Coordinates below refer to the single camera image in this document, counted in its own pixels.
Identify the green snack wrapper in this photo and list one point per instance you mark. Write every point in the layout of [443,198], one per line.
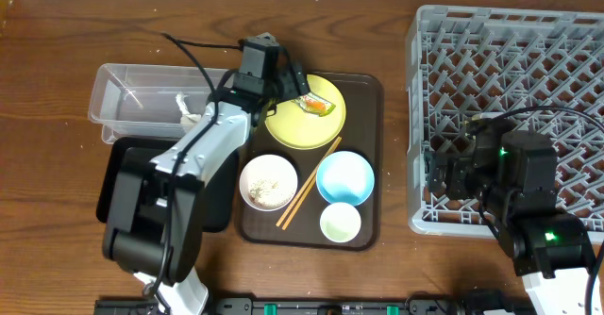
[314,104]

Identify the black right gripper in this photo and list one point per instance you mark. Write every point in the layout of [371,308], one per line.
[459,168]

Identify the white tissue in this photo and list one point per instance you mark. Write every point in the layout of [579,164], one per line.
[188,120]

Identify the blue bowl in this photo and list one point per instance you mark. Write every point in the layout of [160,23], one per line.
[346,177]

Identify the pile of rice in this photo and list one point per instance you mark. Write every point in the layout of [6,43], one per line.
[267,193]

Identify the small white cup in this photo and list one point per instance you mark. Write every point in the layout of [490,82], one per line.
[340,222]

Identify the grey dishwasher rack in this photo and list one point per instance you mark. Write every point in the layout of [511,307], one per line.
[544,68]

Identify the white pink rice bowl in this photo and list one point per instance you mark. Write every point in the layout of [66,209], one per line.
[269,167]

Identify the black tray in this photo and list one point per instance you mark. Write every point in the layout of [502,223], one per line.
[131,155]

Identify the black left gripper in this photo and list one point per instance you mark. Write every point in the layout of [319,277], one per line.
[291,70]

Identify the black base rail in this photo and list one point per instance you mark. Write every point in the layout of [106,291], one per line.
[482,302]

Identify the yellow plate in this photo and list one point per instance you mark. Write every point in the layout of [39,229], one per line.
[298,129]

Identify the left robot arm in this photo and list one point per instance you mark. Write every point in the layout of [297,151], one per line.
[164,260]

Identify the clear plastic bin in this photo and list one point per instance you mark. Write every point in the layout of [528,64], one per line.
[138,100]

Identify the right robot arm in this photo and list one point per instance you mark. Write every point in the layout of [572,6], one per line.
[511,173]

